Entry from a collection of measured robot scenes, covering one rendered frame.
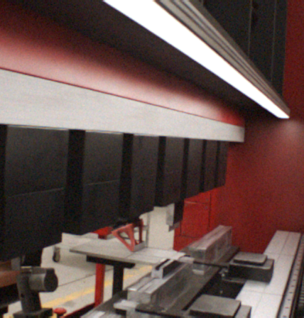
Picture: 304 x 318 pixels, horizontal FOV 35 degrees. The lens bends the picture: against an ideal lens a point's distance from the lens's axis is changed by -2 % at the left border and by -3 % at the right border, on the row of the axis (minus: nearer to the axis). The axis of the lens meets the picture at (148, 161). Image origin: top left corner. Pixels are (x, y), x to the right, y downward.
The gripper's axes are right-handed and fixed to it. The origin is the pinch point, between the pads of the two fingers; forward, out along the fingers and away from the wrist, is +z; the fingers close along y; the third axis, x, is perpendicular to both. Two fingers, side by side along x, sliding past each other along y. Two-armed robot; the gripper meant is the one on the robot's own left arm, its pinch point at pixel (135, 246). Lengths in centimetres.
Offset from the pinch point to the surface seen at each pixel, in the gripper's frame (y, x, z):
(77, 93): -69, -33, -25
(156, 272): -13.3, -9.2, 8.0
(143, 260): -9.8, -5.2, 4.2
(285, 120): 84, -48, -25
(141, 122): -42, -31, -23
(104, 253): -8.6, 5.8, -1.6
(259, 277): -6.9, -32.6, 19.2
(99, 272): 159, 108, 11
